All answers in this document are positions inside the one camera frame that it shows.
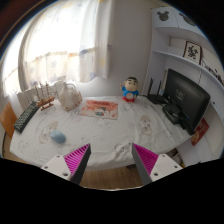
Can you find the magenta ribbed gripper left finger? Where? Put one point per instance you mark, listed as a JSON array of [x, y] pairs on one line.
[[70, 167]]

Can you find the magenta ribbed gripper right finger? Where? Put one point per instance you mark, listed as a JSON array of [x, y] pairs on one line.
[[152, 167]]

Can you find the light blue computer mouse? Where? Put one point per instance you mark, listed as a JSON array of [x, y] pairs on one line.
[[58, 136]]

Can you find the red pink mouse pad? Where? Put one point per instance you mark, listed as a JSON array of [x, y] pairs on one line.
[[100, 109]]

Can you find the black computer monitor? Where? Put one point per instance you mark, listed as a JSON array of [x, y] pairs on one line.
[[187, 102]]

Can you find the white patterned tablecloth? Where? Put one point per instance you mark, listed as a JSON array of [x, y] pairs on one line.
[[140, 122]]

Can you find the red paper packet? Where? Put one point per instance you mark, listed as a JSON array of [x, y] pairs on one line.
[[200, 131]]

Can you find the black wifi router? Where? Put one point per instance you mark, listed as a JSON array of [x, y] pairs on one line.
[[155, 98]]

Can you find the wooden model sailing ship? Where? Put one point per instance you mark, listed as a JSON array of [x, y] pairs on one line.
[[44, 99]]

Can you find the cartoon boy figurine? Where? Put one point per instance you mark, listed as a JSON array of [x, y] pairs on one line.
[[130, 89]]

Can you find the orange wooden chair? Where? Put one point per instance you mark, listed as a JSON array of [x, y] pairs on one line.
[[8, 119]]

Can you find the framed calligraphy picture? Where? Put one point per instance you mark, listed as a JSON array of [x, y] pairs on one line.
[[193, 52]]

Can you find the white sheer curtain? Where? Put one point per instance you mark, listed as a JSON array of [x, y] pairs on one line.
[[67, 40]]

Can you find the white wall shelf unit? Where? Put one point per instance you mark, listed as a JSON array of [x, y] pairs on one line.
[[170, 32]]

